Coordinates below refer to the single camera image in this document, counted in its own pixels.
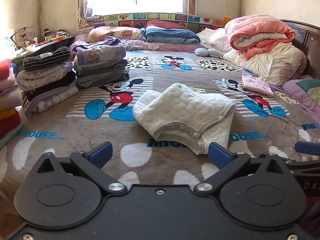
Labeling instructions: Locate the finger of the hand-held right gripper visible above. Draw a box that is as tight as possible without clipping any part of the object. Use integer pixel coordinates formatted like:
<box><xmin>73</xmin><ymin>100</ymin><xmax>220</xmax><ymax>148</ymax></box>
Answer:
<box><xmin>294</xmin><ymin>141</ymin><xmax>320</xmax><ymax>153</ymax></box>

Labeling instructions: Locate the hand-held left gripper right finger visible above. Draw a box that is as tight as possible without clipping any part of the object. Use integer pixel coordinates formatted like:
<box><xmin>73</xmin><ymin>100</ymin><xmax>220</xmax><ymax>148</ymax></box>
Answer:
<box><xmin>194</xmin><ymin>142</ymin><xmax>293</xmax><ymax>195</ymax></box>

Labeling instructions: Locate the sheer curtain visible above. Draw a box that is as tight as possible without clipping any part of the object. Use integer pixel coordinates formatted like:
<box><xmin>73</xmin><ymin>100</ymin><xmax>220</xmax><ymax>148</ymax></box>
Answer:
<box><xmin>76</xmin><ymin>0</ymin><xmax>100</xmax><ymax>32</ymax></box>

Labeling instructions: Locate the cream quilt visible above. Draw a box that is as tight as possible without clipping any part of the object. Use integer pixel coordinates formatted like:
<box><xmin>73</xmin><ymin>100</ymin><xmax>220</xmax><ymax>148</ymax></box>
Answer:
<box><xmin>222</xmin><ymin>42</ymin><xmax>307</xmax><ymax>87</ymax></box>

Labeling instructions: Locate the stack with striped folded clothes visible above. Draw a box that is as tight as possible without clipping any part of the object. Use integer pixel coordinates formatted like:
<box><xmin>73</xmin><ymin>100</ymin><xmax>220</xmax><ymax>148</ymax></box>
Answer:
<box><xmin>16</xmin><ymin>46</ymin><xmax>79</xmax><ymax>119</ymax></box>

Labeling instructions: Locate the black desk lamp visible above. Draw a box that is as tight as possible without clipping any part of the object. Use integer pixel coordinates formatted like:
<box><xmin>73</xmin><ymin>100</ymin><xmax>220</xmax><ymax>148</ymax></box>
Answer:
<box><xmin>10</xmin><ymin>27</ymin><xmax>27</xmax><ymax>47</ymax></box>

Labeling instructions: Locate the stack of purple grey clothes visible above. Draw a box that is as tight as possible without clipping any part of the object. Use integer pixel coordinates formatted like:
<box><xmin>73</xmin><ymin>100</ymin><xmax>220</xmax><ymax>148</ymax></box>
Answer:
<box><xmin>72</xmin><ymin>36</ymin><xmax>130</xmax><ymax>89</ymax></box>

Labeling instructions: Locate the orange folded quilt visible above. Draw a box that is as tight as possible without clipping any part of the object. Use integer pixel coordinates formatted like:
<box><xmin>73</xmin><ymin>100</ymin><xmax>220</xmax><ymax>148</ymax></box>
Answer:
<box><xmin>224</xmin><ymin>14</ymin><xmax>296</xmax><ymax>61</ymax></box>

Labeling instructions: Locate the orange floral pillow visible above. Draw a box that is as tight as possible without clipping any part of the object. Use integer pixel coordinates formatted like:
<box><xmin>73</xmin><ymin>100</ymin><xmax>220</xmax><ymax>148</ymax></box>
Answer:
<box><xmin>87</xmin><ymin>26</ymin><xmax>143</xmax><ymax>43</ymax></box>

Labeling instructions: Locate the red blue folded quilt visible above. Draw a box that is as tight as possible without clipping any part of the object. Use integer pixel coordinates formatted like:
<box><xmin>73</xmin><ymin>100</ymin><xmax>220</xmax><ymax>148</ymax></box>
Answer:
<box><xmin>144</xmin><ymin>20</ymin><xmax>201</xmax><ymax>45</ymax></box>

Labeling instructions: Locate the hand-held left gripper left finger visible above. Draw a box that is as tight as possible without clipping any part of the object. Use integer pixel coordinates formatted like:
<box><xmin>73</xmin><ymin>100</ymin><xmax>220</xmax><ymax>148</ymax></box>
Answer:
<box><xmin>36</xmin><ymin>141</ymin><xmax>128</xmax><ymax>195</ymax></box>

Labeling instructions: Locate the white quilted garment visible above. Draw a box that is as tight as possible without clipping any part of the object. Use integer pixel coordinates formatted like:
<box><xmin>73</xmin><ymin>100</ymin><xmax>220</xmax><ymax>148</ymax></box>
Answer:
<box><xmin>132</xmin><ymin>82</ymin><xmax>237</xmax><ymax>155</ymax></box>

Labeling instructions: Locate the dark desk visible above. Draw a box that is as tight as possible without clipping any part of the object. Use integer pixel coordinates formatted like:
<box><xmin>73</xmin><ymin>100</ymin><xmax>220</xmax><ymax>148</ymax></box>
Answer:
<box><xmin>10</xmin><ymin>35</ymin><xmax>75</xmax><ymax>64</ymax></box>

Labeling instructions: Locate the purple green patchwork pillow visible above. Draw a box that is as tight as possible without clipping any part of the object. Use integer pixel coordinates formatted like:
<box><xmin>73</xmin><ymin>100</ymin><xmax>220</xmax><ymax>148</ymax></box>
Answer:
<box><xmin>282</xmin><ymin>77</ymin><xmax>320</xmax><ymax>122</ymax></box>

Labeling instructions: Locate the pink folded garment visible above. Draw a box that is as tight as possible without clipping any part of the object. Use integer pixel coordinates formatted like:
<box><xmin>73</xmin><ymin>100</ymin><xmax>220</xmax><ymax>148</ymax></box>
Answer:
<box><xmin>241</xmin><ymin>72</ymin><xmax>275</xmax><ymax>98</ymax></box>

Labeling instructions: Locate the grey soft toy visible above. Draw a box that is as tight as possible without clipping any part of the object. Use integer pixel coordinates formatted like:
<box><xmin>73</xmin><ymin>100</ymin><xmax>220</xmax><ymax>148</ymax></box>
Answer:
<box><xmin>194</xmin><ymin>47</ymin><xmax>225</xmax><ymax>58</ymax></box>

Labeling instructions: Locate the dark wooden headboard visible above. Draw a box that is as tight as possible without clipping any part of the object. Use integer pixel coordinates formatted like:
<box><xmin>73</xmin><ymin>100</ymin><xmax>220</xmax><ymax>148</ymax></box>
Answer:
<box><xmin>279</xmin><ymin>19</ymin><xmax>320</xmax><ymax>80</ymax></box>

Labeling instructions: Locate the pink floral quilt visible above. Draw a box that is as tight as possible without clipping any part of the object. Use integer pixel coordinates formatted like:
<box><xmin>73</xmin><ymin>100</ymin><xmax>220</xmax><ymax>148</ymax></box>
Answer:
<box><xmin>122</xmin><ymin>39</ymin><xmax>209</xmax><ymax>52</ymax></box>

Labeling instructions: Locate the pile of desk clutter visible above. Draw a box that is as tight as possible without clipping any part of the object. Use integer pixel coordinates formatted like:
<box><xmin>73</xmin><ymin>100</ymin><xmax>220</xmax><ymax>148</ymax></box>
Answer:
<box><xmin>32</xmin><ymin>29</ymin><xmax>70</xmax><ymax>43</ymax></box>

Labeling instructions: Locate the colourful alphabet foam panel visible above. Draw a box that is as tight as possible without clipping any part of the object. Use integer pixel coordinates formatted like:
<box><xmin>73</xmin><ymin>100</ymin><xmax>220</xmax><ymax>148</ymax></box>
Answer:
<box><xmin>93</xmin><ymin>12</ymin><xmax>233</xmax><ymax>33</ymax></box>

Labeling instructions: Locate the paper sheet on wall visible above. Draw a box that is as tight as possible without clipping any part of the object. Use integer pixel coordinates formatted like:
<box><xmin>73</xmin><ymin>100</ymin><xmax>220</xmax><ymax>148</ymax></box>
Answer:
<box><xmin>22</xmin><ymin>26</ymin><xmax>35</xmax><ymax>43</ymax></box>

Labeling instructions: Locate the printed cartoon blanket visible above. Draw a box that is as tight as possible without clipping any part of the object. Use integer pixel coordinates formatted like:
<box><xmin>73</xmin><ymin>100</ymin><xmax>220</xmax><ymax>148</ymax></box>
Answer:
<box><xmin>0</xmin><ymin>49</ymin><xmax>320</xmax><ymax>205</ymax></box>

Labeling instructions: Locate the stack of red folded clothes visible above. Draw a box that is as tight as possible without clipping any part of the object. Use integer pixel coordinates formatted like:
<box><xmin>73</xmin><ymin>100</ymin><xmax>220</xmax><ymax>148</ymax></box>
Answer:
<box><xmin>0</xmin><ymin>59</ymin><xmax>25</xmax><ymax>150</ymax></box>

